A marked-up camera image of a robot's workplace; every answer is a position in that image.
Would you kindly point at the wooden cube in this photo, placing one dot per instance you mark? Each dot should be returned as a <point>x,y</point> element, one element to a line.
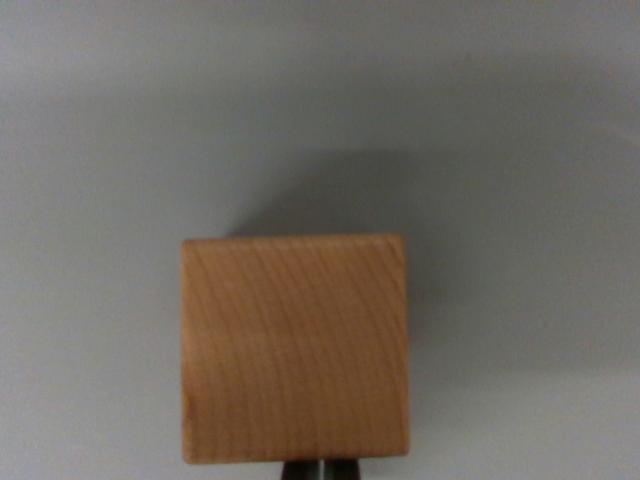
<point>295,350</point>

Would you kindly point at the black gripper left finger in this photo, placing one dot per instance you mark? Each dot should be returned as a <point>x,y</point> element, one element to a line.
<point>300,470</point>

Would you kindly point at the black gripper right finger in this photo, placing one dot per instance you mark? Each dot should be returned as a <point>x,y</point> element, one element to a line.
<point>345,470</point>

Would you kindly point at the grey plastic tray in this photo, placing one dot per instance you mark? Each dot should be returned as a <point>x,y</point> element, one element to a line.
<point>100,150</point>

